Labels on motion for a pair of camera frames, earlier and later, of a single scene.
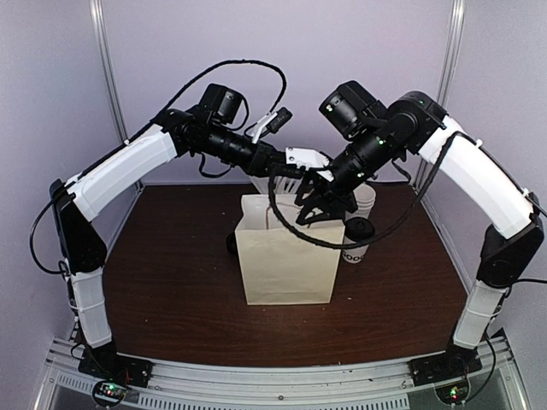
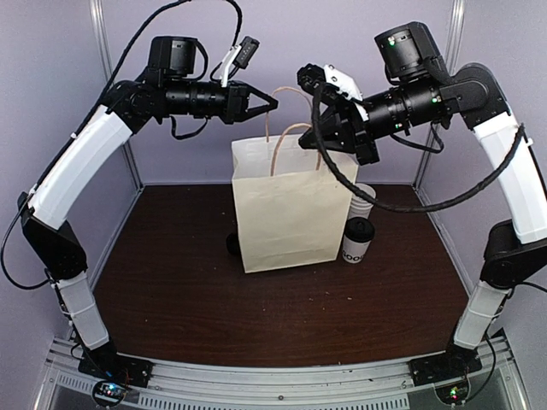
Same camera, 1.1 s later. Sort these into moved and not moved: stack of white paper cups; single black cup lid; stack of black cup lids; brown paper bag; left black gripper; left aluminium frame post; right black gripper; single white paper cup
Moved: right black gripper; brown paper bag; left black gripper
Not moved: stack of black cup lids; left aluminium frame post; stack of white paper cups; single black cup lid; single white paper cup
